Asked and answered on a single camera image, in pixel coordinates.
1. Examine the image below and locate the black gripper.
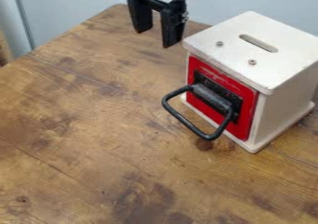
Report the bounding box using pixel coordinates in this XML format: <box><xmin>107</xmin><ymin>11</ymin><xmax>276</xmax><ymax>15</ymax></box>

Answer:
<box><xmin>127</xmin><ymin>0</ymin><xmax>188</xmax><ymax>47</ymax></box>

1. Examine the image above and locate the red drawer with black handle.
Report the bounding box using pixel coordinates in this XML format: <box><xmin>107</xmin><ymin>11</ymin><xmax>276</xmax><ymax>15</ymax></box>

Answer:
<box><xmin>161</xmin><ymin>56</ymin><xmax>258</xmax><ymax>140</ymax></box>

